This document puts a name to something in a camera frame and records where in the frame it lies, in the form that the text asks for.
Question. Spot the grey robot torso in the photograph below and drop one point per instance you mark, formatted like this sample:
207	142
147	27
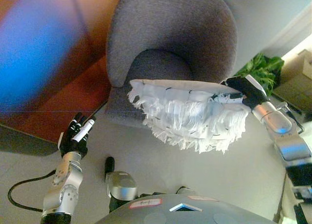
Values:
185	214

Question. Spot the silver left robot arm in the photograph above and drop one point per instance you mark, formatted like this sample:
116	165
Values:
65	185

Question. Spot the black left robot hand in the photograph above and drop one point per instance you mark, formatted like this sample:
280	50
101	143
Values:
73	141

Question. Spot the silver left robot leg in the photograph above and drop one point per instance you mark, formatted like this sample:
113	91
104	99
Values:
123	185

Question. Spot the silver right robot leg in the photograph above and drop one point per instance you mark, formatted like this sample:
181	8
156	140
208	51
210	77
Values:
185	190

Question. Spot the green potted plant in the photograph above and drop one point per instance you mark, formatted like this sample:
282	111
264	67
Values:
265	70

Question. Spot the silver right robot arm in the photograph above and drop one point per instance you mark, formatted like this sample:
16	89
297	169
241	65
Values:
280	126

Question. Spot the silver robot leg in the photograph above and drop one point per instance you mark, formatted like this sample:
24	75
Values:
123	185
185	190

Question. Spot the white fringed pillow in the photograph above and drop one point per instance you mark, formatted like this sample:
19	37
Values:
190	112

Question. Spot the red-brown wooden cabinet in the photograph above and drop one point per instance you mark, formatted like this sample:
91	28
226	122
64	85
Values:
80	87

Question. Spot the beige nightstand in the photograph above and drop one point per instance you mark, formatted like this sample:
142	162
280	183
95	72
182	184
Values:
306	63

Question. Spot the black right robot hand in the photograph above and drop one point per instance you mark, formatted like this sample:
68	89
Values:
251	90

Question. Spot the grey fabric armchair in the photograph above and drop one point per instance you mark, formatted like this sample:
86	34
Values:
175	31

